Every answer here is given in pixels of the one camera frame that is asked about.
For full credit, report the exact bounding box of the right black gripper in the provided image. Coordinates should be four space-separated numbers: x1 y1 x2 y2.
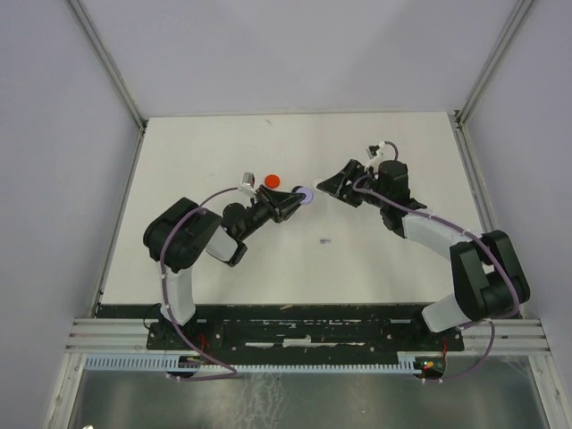
316 159 389 208

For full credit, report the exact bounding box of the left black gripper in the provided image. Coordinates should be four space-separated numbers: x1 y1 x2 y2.
238 184 307 241

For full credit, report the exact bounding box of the red charging case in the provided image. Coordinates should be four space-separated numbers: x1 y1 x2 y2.
264 174 281 189

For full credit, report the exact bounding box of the purple charging case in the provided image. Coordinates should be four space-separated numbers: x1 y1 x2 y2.
295 187 315 206

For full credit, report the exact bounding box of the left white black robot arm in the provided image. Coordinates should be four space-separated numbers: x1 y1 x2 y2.
143 186 314 349

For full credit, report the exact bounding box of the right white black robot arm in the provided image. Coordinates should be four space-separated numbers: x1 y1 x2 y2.
316 159 531 349

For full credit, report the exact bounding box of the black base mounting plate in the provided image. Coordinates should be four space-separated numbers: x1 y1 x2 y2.
147 304 464 365

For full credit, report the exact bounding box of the controller board with leds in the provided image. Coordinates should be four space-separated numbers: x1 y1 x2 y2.
419 357 447 378

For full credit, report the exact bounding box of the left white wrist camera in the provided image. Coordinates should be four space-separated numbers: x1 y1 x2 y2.
239 172 257 197

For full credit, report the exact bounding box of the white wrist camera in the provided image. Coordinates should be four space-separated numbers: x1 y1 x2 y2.
239 172 257 197
366 140 386 169

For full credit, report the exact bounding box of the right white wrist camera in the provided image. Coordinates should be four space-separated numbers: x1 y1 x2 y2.
366 140 386 169

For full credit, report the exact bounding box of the aluminium front rail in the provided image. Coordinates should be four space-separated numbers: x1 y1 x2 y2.
64 318 551 357

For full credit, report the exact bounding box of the left aluminium frame post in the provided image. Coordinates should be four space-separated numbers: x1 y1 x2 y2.
65 0 147 130

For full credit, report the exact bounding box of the aluminium frame post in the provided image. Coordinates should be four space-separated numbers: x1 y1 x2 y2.
455 0 537 129
65 0 147 130

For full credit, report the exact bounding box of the white slotted cable duct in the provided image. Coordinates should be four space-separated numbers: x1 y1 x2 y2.
83 353 421 375

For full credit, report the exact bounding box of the right aluminium frame post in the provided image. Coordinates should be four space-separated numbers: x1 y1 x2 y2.
455 0 537 129

